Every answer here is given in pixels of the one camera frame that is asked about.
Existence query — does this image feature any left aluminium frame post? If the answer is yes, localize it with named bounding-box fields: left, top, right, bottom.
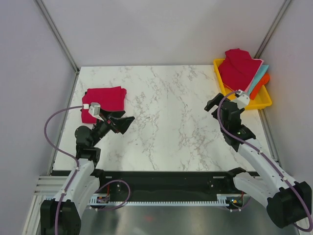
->
left=34, top=0, right=80, bottom=74

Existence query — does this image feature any yellow plastic tray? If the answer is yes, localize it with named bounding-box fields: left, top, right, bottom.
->
left=213, top=58, right=272, bottom=110

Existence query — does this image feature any white slotted cable duct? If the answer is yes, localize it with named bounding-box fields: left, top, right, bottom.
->
left=88, top=194, right=244, bottom=207

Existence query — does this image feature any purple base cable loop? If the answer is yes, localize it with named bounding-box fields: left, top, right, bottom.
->
left=89, top=180, right=132, bottom=212

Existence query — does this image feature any red t-shirt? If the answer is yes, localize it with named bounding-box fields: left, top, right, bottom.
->
left=218, top=48, right=264, bottom=92
left=82, top=86, right=127, bottom=111

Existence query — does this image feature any orange t-shirt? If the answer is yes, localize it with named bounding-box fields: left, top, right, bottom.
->
left=250, top=73, right=270, bottom=100

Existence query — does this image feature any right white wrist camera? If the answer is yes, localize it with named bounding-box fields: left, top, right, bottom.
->
left=232, top=90, right=250, bottom=109

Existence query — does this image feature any aluminium frame post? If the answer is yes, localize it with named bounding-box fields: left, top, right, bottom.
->
left=254, top=0, right=293, bottom=59
left=34, top=0, right=80, bottom=74

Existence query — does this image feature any light blue t-shirt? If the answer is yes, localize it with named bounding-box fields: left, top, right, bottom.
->
left=248, top=65, right=269, bottom=95

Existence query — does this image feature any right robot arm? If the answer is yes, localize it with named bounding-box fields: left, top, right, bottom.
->
left=204, top=90, right=313, bottom=232

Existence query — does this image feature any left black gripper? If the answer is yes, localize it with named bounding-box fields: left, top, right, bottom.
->
left=90, top=108, right=134, bottom=146

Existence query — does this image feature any folded red t-shirt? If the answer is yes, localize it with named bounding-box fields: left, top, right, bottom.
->
left=82, top=86, right=127, bottom=111

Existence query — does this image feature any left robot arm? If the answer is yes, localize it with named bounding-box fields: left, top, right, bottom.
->
left=40, top=106, right=135, bottom=235

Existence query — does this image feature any right aluminium frame post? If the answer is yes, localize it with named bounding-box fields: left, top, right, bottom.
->
left=254, top=0, right=293, bottom=59

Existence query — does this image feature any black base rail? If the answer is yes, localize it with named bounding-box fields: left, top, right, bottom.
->
left=92, top=167, right=244, bottom=202

